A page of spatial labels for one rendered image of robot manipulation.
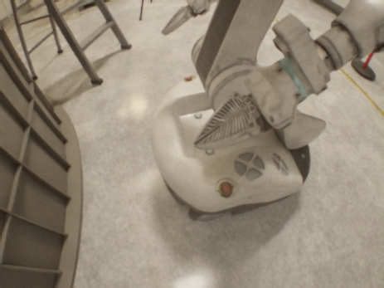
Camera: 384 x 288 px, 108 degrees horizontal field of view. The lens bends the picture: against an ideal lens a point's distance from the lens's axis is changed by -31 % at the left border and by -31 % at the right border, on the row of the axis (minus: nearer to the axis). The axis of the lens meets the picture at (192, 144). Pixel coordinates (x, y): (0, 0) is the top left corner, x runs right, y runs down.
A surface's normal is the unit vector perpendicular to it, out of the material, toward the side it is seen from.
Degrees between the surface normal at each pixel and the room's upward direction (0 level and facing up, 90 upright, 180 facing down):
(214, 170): 0
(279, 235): 0
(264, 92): 47
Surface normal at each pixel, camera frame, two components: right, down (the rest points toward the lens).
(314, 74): -0.15, 0.55
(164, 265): -0.05, -0.55
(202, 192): -0.36, 0.14
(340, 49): -0.31, 0.40
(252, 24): 0.23, 0.81
